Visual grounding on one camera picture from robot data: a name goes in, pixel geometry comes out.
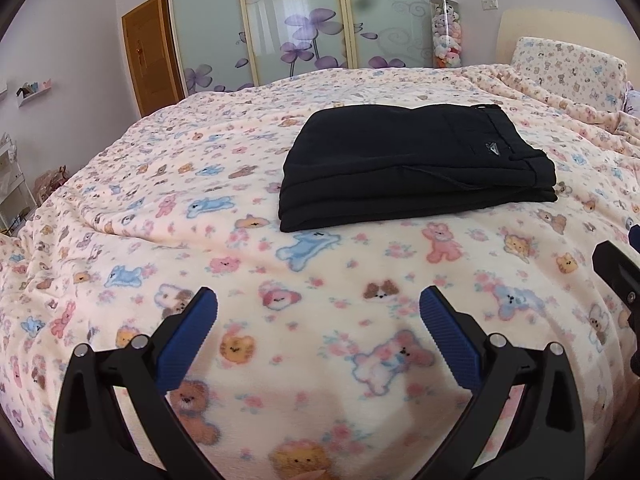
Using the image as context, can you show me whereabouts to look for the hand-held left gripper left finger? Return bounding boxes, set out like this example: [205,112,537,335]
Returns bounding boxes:
[52,286,219,480]

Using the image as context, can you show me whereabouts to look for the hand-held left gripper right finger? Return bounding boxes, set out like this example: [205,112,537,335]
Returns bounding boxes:
[419,286,598,480]

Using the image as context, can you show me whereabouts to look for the black pants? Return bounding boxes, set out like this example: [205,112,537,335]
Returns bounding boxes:
[278,103,558,233]

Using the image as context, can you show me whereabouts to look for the bear print fleece blanket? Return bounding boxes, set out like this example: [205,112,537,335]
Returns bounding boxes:
[0,62,640,480]

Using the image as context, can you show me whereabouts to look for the bear print pillow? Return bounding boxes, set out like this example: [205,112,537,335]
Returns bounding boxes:
[511,36,628,112]

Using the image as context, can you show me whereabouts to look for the brown plush toys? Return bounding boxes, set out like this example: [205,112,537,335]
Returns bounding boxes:
[31,164,72,202]

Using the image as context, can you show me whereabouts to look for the beige headboard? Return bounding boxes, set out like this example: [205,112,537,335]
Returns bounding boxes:
[497,8,640,86]

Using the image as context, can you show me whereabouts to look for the white storage rack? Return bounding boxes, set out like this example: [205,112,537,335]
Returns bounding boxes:
[0,132,32,235]

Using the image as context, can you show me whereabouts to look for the clear cylinder of plush toys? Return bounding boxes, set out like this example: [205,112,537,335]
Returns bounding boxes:
[430,0,465,69]

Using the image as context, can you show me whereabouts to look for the brown wooden door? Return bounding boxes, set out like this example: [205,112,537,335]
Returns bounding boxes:
[121,0,176,118]

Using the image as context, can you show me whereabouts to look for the wardrobe with floral glass doors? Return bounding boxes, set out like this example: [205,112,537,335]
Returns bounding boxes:
[156,0,445,98]

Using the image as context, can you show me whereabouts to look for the white wall shelf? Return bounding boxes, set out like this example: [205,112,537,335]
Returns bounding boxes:
[15,78,53,108]

